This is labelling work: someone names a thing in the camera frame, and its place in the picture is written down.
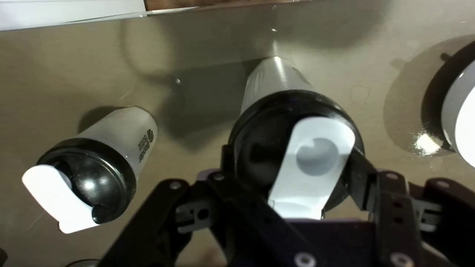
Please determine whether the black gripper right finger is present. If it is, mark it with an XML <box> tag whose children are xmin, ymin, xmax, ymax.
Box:
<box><xmin>346</xmin><ymin>150</ymin><xmax>475</xmax><ymax>267</ymax></box>

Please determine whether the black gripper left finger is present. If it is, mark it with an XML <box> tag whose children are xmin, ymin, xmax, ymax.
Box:
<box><xmin>98</xmin><ymin>179</ymin><xmax>233</xmax><ymax>267</ymax></box>

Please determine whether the black shaker lid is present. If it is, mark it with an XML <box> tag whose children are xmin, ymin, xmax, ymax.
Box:
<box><xmin>229</xmin><ymin>89</ymin><xmax>365</xmax><ymax>221</ymax></box>

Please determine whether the short shaker bottle with lid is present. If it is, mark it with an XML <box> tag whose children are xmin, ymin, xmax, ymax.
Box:
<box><xmin>22</xmin><ymin>107</ymin><xmax>157</xmax><ymax>234</ymax></box>

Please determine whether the tall clear shaker bottle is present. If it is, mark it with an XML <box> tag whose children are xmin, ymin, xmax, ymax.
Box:
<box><xmin>241</xmin><ymin>56</ymin><xmax>315</xmax><ymax>114</ymax></box>

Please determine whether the white ceramic bowl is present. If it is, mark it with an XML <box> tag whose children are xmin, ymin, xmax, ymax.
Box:
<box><xmin>422</xmin><ymin>41</ymin><xmax>475</xmax><ymax>167</ymax></box>

